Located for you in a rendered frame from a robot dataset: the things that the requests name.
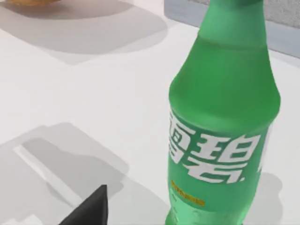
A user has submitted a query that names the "brown wicker basket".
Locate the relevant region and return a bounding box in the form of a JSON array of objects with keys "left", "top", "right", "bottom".
[{"left": 4, "top": 0, "right": 62, "bottom": 7}]

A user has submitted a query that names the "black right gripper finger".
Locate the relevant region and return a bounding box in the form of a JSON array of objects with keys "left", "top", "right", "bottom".
[{"left": 58, "top": 184, "right": 110, "bottom": 225}]

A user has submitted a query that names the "green bottle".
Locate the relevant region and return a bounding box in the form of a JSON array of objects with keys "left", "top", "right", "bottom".
[{"left": 165, "top": 0, "right": 282, "bottom": 225}]

